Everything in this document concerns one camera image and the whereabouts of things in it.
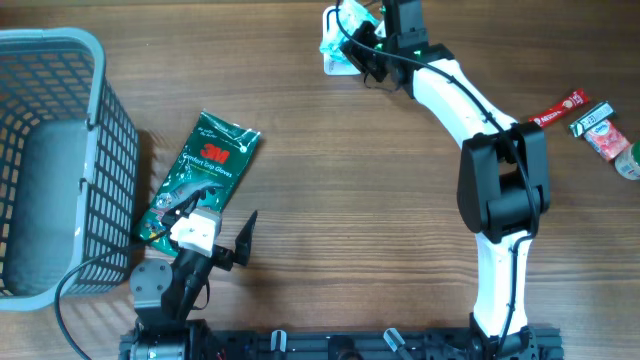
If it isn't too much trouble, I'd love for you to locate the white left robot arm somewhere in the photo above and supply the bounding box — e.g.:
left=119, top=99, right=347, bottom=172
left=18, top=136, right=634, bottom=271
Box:
left=119, top=190, right=258, bottom=360

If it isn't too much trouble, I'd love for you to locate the red white small box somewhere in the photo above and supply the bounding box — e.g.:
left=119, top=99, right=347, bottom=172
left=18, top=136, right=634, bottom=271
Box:
left=584, top=119, right=630, bottom=161

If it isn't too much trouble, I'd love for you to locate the red coffee stick sachet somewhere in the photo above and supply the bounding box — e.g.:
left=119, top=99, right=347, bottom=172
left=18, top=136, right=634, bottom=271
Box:
left=528, top=88, right=591, bottom=128

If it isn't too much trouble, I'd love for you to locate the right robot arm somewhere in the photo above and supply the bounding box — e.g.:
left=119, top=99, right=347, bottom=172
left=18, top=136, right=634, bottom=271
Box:
left=324, top=1, right=558, bottom=359

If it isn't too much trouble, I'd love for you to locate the green lid jar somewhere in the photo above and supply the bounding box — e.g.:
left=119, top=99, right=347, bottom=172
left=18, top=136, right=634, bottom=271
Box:
left=614, top=142, right=640, bottom=181

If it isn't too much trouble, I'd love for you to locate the green 3M gloves packet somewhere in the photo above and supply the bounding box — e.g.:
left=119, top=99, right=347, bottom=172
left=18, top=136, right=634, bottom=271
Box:
left=134, top=111, right=261, bottom=256

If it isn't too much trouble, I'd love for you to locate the white barcode scanner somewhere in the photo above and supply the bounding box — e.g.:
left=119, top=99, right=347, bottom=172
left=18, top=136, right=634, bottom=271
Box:
left=321, top=5, right=360, bottom=76

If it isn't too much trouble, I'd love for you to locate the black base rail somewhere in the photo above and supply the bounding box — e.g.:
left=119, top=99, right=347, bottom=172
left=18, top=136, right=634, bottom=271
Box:
left=118, top=328, right=564, bottom=360

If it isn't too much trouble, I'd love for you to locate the grey plastic shopping basket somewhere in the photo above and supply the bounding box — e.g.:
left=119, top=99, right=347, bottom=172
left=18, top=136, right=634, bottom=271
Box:
left=1, top=28, right=140, bottom=312

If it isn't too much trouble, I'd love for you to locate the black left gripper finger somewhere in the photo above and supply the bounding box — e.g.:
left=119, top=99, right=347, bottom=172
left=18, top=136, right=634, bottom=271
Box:
left=160, top=190, right=200, bottom=228
left=234, top=210, right=258, bottom=266

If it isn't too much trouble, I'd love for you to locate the teal tissue pack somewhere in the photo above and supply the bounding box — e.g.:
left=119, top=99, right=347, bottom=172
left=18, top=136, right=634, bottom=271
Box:
left=336, top=0, right=380, bottom=61

